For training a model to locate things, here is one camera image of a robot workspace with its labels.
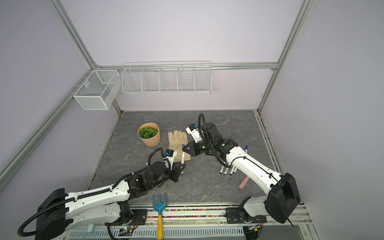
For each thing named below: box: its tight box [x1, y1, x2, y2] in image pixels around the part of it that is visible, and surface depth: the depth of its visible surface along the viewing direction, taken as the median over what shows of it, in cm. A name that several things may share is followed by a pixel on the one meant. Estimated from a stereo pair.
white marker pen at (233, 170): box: [229, 166, 238, 176], surface depth 90 cm
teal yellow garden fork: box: [152, 193, 167, 240], surface depth 76 cm
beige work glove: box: [168, 130, 191, 162], surface depth 105 cm
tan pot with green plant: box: [137, 122, 161, 148], surface depth 96 cm
